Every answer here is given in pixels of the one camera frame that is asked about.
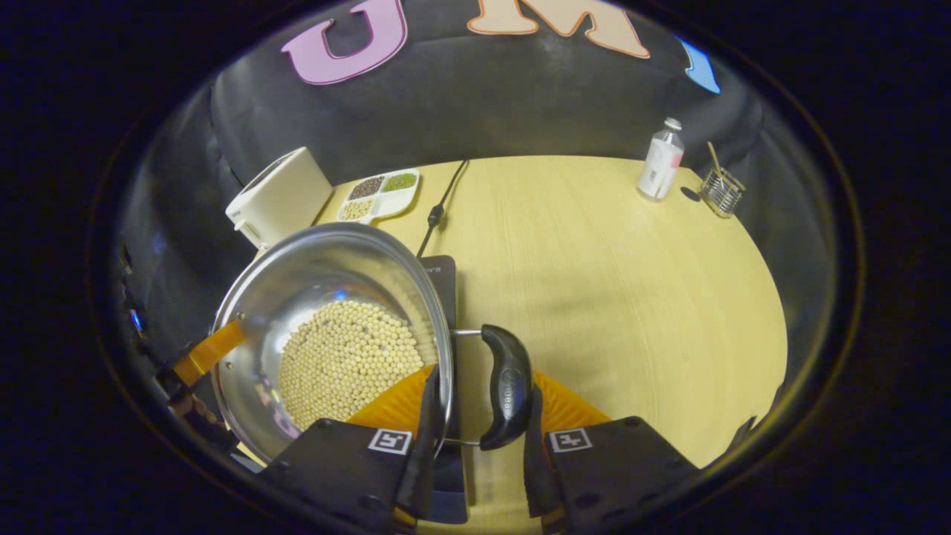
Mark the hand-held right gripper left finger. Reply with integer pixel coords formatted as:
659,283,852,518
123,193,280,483
264,364,444,533

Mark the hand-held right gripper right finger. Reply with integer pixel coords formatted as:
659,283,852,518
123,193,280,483
523,372,699,533

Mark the steel pot with black handle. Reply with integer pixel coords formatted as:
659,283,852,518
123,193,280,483
210,221,534,465

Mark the pile of yellow soybeans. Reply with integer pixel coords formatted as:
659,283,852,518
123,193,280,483
277,299,426,432

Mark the black induction cooktop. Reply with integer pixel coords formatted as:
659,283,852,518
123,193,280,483
416,255,473,525

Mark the white toaster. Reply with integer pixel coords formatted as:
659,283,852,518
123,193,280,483
225,146,334,250

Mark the white divided bean dish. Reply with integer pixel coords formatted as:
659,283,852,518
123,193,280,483
337,169,421,225

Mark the clear plastic bottle white label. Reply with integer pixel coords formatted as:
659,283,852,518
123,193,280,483
637,117,686,202

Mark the glass beaker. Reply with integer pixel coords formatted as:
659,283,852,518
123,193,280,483
699,165,746,218

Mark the black power cable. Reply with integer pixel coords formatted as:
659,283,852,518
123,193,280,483
416,158,470,258

